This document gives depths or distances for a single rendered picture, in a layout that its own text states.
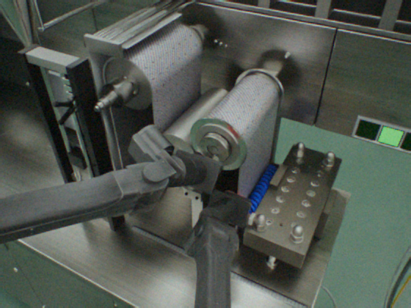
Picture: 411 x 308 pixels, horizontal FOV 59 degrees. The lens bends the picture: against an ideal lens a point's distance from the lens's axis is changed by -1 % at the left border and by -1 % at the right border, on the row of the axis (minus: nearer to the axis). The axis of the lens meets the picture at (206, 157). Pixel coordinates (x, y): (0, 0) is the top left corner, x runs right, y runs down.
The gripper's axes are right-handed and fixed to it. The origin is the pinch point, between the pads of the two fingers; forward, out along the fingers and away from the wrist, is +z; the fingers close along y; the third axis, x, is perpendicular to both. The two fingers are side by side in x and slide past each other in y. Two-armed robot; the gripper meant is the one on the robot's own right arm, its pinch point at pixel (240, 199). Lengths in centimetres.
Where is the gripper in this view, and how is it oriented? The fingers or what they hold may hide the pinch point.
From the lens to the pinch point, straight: 97.9
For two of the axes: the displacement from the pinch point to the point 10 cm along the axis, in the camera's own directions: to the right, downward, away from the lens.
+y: 8.8, 3.1, -3.6
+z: 4.1, -1.2, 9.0
